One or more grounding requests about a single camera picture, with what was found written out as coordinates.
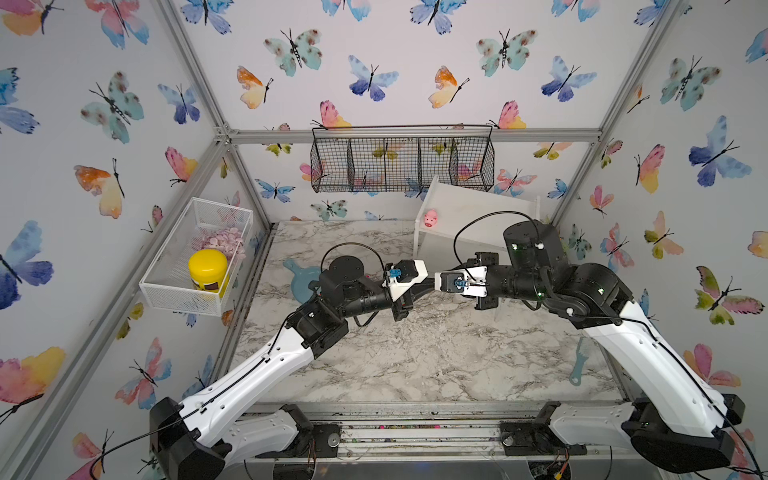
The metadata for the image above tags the pink pig toy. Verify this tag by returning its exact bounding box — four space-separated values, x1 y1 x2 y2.
423 209 438 228

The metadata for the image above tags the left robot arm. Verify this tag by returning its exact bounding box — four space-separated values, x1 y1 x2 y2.
150 255 438 479

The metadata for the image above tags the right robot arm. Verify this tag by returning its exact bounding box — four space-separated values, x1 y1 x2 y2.
435 220 745 474

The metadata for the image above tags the white two-tier shelf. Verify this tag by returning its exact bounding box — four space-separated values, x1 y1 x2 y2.
413 177 541 270

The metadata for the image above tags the teal plastic paddle plate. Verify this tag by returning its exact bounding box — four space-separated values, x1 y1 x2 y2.
283 259 321 304

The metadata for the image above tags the teal plastic comb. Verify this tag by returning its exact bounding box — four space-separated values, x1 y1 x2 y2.
569 337 591 387

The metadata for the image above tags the pink round chips pile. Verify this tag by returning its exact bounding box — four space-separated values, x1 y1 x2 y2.
202 227 246 261

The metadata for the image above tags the yellow lidded jar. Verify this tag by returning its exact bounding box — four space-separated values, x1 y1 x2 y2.
188 249 229 294

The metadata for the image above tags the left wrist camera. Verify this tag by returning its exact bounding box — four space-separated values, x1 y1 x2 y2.
383 259 428 302

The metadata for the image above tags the black wire wall basket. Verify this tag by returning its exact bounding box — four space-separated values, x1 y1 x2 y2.
305 124 495 197

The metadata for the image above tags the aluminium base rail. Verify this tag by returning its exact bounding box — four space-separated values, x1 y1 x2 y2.
239 401 673 475

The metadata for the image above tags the white mesh wall basket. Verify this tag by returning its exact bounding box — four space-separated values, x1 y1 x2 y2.
140 198 253 316

